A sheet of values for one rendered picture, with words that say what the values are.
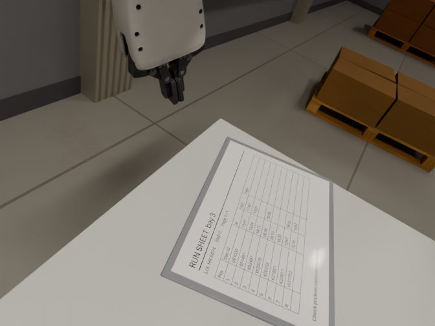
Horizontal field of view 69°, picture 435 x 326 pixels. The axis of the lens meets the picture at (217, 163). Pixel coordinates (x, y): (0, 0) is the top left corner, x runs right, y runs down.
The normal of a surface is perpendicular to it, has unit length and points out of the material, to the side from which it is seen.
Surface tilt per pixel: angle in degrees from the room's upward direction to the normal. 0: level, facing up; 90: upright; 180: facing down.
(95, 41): 90
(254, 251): 0
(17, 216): 0
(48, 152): 0
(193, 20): 86
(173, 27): 89
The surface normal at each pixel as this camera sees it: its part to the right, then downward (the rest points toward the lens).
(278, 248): 0.28, -0.71
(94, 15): -0.52, 0.45
